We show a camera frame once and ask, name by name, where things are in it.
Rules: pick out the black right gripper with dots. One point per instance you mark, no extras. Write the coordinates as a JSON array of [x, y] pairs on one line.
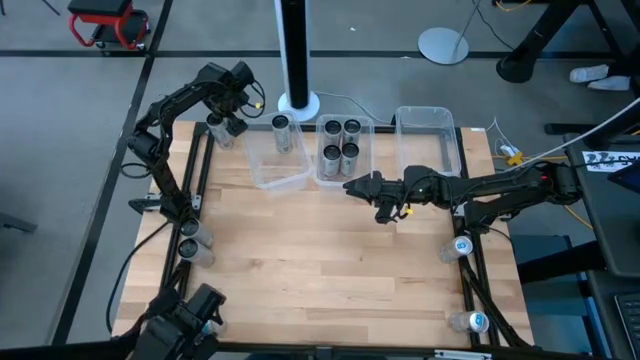
[[397, 192]]

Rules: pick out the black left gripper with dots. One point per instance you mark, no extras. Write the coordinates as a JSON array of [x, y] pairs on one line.
[[220, 87]]

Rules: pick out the clear plastic bin white label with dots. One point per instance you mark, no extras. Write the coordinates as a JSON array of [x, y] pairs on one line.
[[368, 155]]

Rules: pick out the blue silver soda can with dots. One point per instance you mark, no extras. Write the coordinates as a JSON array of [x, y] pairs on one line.
[[221, 327], [462, 245], [477, 322]]

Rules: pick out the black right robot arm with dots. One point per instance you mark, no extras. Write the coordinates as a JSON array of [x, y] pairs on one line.
[[500, 187]]

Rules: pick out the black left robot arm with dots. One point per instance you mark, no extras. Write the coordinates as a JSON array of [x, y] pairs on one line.
[[175, 104]]

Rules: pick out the white power adapter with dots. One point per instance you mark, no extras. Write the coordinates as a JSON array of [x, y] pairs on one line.
[[509, 150]]

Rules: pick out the yellow plug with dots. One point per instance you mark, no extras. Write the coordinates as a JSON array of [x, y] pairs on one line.
[[515, 159]]

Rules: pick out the grey round-base stand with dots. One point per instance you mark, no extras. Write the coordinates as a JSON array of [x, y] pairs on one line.
[[442, 46]]

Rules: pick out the red black rolling stool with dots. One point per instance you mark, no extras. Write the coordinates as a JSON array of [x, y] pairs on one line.
[[107, 7]]

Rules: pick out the black desk leg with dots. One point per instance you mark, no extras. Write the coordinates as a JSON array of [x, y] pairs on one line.
[[520, 65]]

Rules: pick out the black desk crossbar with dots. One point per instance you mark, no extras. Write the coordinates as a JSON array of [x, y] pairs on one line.
[[560, 262]]

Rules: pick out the dark grey floor bar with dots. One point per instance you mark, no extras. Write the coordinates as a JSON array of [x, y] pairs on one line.
[[17, 223]]

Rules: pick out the white paper label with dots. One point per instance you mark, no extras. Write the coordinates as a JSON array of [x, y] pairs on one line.
[[610, 161]]

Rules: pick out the person's foot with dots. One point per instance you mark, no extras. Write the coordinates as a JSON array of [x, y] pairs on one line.
[[609, 83], [589, 73]]

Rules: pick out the black desk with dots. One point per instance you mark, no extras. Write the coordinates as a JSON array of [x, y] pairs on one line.
[[615, 225]]

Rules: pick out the black laptop keyboard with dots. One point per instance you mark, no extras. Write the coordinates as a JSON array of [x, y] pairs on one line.
[[630, 325]]

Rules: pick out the black aluminium table frame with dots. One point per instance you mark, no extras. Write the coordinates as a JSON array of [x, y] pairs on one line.
[[387, 129]]

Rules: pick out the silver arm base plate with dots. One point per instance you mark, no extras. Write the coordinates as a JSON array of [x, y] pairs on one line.
[[460, 208], [195, 202]]

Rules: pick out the silver frame bracket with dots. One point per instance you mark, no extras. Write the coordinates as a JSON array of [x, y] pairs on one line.
[[462, 355]]

